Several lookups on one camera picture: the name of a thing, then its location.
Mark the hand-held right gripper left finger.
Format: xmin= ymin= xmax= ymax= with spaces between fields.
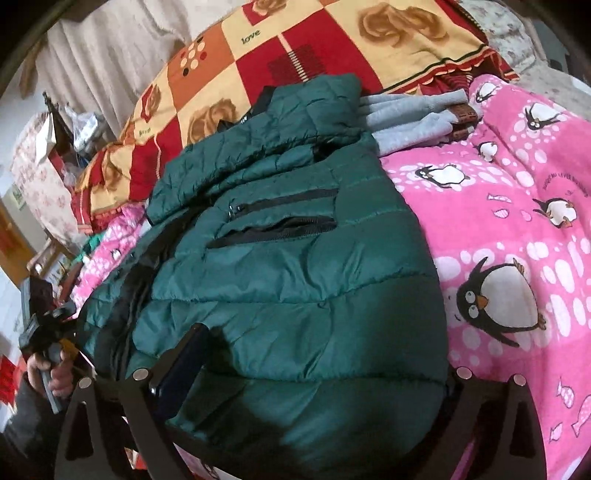
xmin=59 ymin=323 xmax=214 ymax=480

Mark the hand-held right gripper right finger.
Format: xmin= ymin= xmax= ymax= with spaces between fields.
xmin=413 ymin=366 xmax=546 ymax=480

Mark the green quilted puffer jacket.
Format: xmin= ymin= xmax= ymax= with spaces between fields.
xmin=76 ymin=74 xmax=455 ymax=480

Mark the person's left forearm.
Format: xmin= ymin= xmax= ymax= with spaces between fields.
xmin=0 ymin=381 xmax=63 ymax=480

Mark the person's left hand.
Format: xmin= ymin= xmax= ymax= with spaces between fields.
xmin=27 ymin=348 xmax=75 ymax=403

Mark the wooden furniture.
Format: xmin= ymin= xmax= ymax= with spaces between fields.
xmin=0 ymin=196 xmax=54 ymax=289

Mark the pale floral cloth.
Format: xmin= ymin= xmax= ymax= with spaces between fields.
xmin=10 ymin=113 xmax=81 ymax=245

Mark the pink penguin print blanket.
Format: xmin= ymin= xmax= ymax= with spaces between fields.
xmin=74 ymin=74 xmax=591 ymax=480

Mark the white curtain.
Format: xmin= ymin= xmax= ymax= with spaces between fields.
xmin=18 ymin=0 xmax=259 ymax=139

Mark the brown patterned cloth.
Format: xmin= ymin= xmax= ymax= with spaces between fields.
xmin=448 ymin=102 xmax=483 ymax=141

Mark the grey knitted sweater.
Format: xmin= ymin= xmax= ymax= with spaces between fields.
xmin=358 ymin=89 xmax=485 ymax=155

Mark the rose patterned checked blanket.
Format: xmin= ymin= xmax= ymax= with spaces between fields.
xmin=74 ymin=0 xmax=515 ymax=232

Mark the white floral bedsheet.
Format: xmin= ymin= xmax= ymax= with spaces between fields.
xmin=457 ymin=0 xmax=573 ymax=86

